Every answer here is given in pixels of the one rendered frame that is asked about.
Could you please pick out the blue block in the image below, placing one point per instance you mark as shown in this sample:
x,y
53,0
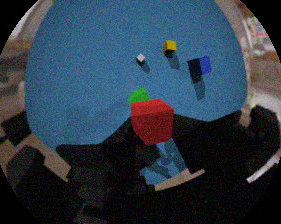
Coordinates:
x,y
200,66

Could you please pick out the red block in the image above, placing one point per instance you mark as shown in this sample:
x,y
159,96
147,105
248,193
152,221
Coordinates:
x,y
151,122

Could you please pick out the yellow block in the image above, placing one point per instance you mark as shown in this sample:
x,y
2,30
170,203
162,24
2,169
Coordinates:
x,y
169,46

